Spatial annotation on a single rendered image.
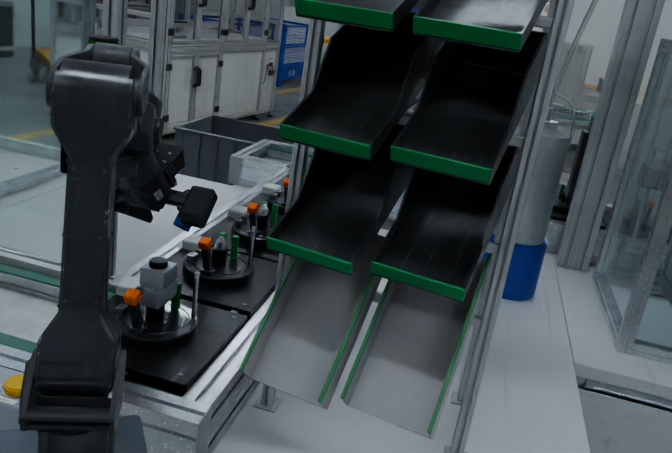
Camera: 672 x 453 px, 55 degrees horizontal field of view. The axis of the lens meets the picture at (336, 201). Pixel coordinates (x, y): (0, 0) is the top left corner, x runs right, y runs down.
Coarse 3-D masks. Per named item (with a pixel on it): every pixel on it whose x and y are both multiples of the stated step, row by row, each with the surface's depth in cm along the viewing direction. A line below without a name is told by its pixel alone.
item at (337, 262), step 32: (320, 160) 100; (352, 160) 106; (384, 160) 106; (320, 192) 100; (352, 192) 100; (384, 192) 100; (288, 224) 95; (320, 224) 95; (352, 224) 94; (320, 256) 87; (352, 256) 89
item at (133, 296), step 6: (132, 288) 99; (138, 288) 101; (126, 294) 98; (132, 294) 98; (138, 294) 98; (126, 300) 98; (132, 300) 97; (138, 300) 98; (132, 306) 99; (138, 306) 100; (132, 312) 100; (138, 312) 100; (132, 318) 101; (138, 318) 100; (132, 324) 102; (138, 324) 101
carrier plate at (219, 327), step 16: (112, 304) 114; (208, 320) 114; (224, 320) 114; (240, 320) 115; (208, 336) 108; (224, 336) 109; (128, 352) 101; (144, 352) 101; (160, 352) 102; (176, 352) 103; (192, 352) 103; (208, 352) 104; (128, 368) 97; (144, 368) 97; (160, 368) 98; (176, 368) 98; (192, 368) 99; (144, 384) 97; (160, 384) 96; (176, 384) 95; (192, 384) 97
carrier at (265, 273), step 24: (192, 240) 141; (216, 240) 130; (192, 264) 130; (216, 264) 130; (240, 264) 133; (264, 264) 140; (192, 288) 124; (216, 288) 126; (240, 288) 127; (264, 288) 129; (240, 312) 119
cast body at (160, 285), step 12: (144, 264) 105; (156, 264) 103; (168, 264) 106; (144, 276) 104; (156, 276) 103; (168, 276) 104; (144, 288) 103; (156, 288) 104; (168, 288) 105; (144, 300) 103; (156, 300) 103; (168, 300) 106
